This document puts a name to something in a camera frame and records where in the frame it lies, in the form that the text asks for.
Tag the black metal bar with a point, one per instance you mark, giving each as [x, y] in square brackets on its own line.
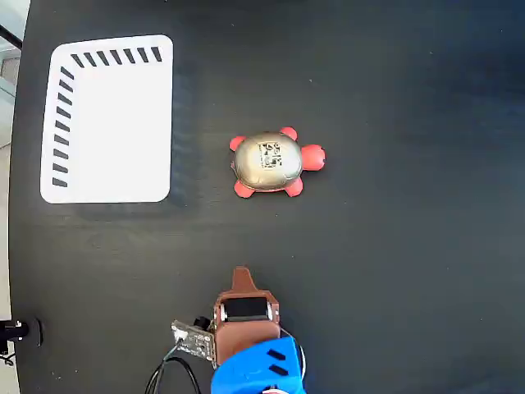
[10, 36]

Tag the black table clamp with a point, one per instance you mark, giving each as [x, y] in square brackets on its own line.
[24, 330]

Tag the brown gripper with servo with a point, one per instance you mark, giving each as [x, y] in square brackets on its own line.
[246, 337]

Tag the red turtle toy gold shell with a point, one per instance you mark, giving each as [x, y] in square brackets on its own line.
[254, 164]

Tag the green camera circuit board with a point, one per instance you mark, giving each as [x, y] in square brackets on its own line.
[197, 342]

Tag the white slotted tray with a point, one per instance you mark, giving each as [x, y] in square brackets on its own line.
[123, 123]

